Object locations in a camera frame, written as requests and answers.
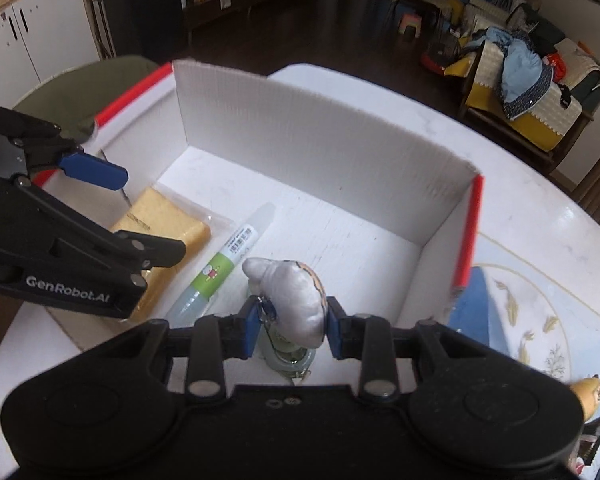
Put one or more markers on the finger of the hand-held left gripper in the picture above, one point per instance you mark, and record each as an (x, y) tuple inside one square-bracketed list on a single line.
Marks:
[(155, 252), (92, 170)]

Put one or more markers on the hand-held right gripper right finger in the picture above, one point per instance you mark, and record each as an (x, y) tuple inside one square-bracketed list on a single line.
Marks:
[(334, 334)]

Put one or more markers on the blue jacket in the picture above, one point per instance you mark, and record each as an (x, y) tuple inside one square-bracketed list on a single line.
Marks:
[(522, 70)]

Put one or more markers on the clear tube with green label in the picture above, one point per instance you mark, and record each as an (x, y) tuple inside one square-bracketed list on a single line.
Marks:
[(215, 267)]

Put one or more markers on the green chair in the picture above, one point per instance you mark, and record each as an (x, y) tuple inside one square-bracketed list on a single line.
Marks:
[(80, 85)]

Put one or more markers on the yellow sponge in clear wrap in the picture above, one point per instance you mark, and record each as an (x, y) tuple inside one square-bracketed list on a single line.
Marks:
[(172, 225)]

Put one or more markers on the red black floor item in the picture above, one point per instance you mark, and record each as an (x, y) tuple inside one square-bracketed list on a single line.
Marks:
[(437, 57)]

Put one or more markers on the yellow duck toy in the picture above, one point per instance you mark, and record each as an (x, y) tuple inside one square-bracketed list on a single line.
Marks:
[(587, 395)]

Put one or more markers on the red cloth item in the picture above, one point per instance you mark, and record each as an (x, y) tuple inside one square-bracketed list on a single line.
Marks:
[(559, 64)]

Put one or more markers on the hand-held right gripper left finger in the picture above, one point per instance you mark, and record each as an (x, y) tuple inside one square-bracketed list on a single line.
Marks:
[(250, 332)]

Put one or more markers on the clear tape roll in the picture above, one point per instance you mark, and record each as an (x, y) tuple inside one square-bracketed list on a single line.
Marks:
[(292, 360)]

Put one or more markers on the pink stool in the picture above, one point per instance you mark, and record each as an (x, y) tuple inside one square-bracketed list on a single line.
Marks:
[(411, 24)]

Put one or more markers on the sofa with cream cover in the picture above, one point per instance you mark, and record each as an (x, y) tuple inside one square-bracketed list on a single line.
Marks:
[(555, 105)]

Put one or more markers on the white cabinet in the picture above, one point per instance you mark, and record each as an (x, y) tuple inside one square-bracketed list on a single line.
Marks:
[(40, 30)]

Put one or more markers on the white corrugated box red outside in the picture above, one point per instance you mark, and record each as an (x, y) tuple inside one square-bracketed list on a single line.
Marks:
[(330, 160)]

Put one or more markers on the black tall appliance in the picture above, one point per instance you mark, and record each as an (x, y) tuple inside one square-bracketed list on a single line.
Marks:
[(140, 5)]

